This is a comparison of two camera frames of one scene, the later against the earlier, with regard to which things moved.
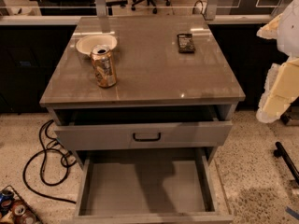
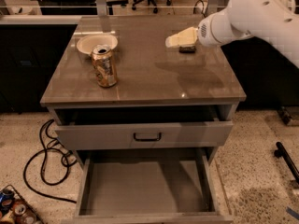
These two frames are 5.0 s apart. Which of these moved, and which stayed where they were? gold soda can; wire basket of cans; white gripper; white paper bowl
Moved: white gripper
Stayed: white paper bowl; gold soda can; wire basket of cans
